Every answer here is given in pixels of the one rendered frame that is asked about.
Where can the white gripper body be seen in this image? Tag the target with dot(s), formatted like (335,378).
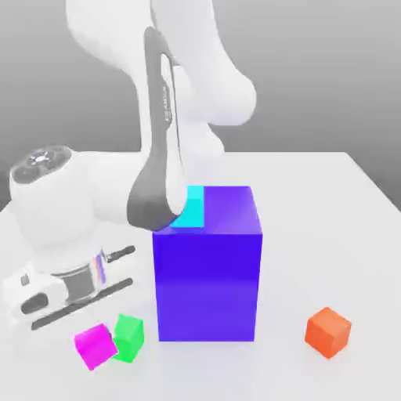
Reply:
(83,303)

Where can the small magenta cube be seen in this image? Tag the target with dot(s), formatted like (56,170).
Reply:
(94,347)

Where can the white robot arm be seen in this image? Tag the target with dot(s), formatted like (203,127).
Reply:
(72,203)

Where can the small green cube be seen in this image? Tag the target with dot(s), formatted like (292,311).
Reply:
(130,336)

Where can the small cyan cube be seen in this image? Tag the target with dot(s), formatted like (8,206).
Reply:
(191,213)

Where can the small orange cube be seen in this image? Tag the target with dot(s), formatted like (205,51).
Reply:
(327,333)

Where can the large blue box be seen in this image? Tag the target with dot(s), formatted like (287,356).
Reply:
(206,285)

